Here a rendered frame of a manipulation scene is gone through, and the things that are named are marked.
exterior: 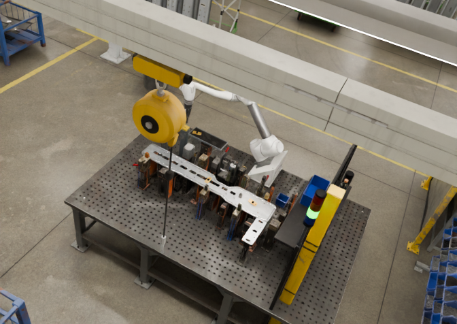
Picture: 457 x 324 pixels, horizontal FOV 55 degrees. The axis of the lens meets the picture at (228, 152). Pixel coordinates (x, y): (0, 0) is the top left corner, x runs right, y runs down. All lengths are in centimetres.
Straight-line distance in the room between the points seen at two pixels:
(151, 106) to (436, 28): 100
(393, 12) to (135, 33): 92
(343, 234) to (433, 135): 348
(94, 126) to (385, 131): 534
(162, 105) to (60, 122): 502
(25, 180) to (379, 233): 417
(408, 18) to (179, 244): 286
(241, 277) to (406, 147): 294
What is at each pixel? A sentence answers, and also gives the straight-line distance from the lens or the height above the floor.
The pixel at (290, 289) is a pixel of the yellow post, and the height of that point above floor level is 90.
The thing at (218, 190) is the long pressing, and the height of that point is 100.
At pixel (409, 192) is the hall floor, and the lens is 633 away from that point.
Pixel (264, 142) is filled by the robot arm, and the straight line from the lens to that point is 434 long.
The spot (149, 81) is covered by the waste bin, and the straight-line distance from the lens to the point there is 666.
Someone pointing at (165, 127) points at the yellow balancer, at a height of 309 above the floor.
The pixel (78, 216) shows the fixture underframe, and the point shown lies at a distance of 438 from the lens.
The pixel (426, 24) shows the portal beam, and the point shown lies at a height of 332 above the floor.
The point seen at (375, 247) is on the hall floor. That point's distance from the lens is 542.
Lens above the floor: 388
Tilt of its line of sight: 41 degrees down
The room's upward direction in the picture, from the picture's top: 12 degrees clockwise
